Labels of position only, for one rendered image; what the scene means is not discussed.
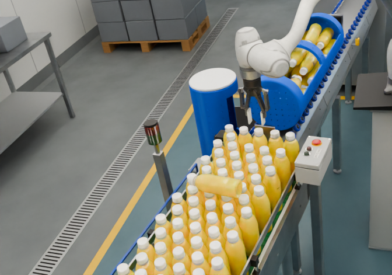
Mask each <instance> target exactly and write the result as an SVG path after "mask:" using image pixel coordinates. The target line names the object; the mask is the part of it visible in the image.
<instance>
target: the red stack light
mask: <svg viewBox="0 0 392 275"><path fill-rule="evenodd" d="M144 129H145V134H146V135H148V136H153V135H156V134H158V133H159V132H160V128H159V123H158V124H157V125H156V126H154V127H152V128H146V127H144Z"/></svg>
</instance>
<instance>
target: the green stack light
mask: <svg viewBox="0 0 392 275"><path fill-rule="evenodd" d="M146 137H147V140H148V144H149V145H158V144H160V143H161V142H162V136H161V133H160V132H159V133H158V134H156V135H153V136H148V135H146Z"/></svg>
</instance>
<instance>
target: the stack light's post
mask: <svg viewBox="0 0 392 275"><path fill-rule="evenodd" d="M153 158H154V162H155V166H156V170H157V175H158V177H159V182H160V186H161V189H162V193H163V197H164V202H166V201H167V199H168V198H169V197H170V195H171V194H172V193H173V188H172V183H171V180H170V176H169V171H168V168H167V163H166V159H165V155H164V152H163V151H160V153H159V154H156V153H155V152H154V154H153Z"/></svg>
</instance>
